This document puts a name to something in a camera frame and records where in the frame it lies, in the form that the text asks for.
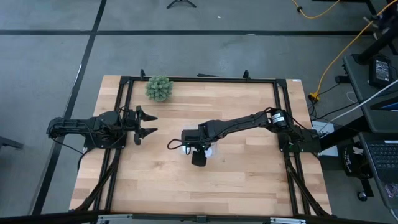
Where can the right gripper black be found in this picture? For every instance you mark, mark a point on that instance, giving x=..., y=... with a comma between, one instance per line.
x=194, y=138

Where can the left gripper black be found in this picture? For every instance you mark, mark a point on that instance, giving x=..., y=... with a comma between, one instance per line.
x=132, y=121

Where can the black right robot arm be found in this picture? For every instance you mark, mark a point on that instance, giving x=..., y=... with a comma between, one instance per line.
x=242, y=123

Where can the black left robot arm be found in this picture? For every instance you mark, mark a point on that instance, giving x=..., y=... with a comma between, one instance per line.
x=77, y=127

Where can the clear plastic basket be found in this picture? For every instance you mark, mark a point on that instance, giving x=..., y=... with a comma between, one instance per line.
x=217, y=150

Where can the green potted plant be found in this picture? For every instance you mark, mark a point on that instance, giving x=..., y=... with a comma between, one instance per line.
x=159, y=88

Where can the black tripod foot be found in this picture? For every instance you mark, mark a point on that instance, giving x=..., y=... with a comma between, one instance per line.
x=181, y=3

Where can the white box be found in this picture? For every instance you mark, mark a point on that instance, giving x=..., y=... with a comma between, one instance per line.
x=323, y=127

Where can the grey stand foot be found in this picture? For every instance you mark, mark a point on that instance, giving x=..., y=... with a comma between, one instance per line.
x=11, y=143

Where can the black bag with white print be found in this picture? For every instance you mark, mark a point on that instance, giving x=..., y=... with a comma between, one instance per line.
x=351, y=161

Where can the black side desk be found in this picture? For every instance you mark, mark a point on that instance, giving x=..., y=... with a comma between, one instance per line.
x=362, y=90

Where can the black caster wheel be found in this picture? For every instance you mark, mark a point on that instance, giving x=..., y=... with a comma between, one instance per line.
x=362, y=196

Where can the dark laptop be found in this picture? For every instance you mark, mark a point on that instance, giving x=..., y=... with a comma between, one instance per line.
x=384, y=161

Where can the black power brick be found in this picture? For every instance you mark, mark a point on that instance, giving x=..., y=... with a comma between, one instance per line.
x=382, y=71

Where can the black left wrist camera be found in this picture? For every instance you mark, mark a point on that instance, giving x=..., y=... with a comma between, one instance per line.
x=137, y=139

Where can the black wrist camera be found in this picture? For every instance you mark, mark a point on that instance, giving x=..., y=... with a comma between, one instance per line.
x=199, y=158
x=137, y=139

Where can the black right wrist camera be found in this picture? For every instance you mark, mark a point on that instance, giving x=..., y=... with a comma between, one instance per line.
x=199, y=158

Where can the black aluminium table frame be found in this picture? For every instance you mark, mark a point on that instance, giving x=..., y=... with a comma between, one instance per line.
x=202, y=79

